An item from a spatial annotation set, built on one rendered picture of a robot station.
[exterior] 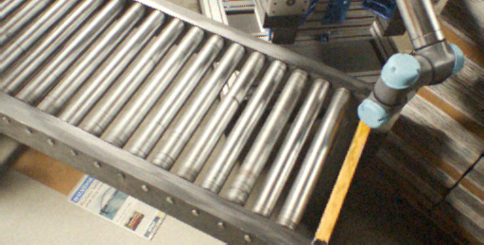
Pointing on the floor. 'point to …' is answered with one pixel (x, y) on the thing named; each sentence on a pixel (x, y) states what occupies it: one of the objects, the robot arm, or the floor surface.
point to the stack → (440, 131)
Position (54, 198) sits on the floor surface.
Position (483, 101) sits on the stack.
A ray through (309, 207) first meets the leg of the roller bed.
